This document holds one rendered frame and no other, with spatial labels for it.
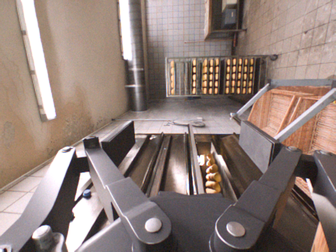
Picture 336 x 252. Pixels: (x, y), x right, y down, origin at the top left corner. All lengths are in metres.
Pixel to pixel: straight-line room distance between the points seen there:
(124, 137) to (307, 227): 0.89
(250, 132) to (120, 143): 0.13
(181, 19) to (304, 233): 5.22
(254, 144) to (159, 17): 5.42
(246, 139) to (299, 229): 0.79
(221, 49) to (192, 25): 1.05
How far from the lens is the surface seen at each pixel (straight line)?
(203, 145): 1.88
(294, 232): 0.95
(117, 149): 0.16
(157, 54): 5.33
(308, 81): 1.32
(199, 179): 0.84
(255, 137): 0.17
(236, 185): 1.10
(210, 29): 4.56
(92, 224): 0.90
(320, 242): 0.51
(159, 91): 5.29
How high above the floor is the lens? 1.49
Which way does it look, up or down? 5 degrees up
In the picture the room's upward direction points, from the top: 90 degrees counter-clockwise
